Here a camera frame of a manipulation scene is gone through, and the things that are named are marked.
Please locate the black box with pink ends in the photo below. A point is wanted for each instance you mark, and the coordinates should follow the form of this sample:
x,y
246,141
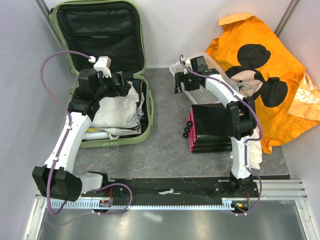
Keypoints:
x,y
205,129

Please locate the white tube with round cap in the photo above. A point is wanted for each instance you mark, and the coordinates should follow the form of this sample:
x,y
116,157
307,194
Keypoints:
x,y
99,135

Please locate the grey white garment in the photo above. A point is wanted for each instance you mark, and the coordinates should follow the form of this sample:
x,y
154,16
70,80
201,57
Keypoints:
x,y
121,112

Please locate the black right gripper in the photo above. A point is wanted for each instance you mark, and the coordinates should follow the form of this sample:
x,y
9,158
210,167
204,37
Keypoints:
x,y
180,77

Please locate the yellow shorts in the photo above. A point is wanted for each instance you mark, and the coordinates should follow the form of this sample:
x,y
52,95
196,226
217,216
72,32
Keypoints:
x,y
93,130

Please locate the slotted cable duct rail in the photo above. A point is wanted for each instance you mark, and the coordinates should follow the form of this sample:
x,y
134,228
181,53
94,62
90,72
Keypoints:
x,y
95,204

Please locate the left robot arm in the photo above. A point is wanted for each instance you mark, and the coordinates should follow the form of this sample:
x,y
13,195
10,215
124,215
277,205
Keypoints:
x,y
55,179

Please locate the white crumpled cloth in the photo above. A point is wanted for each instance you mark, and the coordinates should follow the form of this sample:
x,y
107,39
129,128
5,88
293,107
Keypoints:
x,y
254,152

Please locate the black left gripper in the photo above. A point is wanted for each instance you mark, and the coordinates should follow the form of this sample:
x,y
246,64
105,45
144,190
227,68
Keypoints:
x,y
121,90

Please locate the orange cartoon mouse cloth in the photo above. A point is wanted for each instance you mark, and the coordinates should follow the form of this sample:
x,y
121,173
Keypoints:
x,y
287,102

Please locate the green hard-shell suitcase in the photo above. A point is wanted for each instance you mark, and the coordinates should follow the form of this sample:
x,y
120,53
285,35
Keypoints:
x,y
103,40

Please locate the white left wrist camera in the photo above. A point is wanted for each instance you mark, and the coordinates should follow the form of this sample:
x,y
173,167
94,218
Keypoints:
x,y
102,64

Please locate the white perforated plastic basket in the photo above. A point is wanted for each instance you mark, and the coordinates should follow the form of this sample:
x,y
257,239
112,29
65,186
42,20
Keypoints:
x,y
215,85

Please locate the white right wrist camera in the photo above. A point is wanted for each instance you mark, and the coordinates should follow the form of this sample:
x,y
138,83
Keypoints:
x,y
186,64

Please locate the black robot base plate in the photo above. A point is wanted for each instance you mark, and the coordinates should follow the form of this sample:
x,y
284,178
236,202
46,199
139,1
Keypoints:
x,y
184,190

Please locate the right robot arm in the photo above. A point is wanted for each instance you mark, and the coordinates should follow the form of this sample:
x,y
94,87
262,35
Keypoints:
x,y
241,118

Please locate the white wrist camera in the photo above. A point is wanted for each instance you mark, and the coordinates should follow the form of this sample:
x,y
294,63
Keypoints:
x,y
102,64
186,64

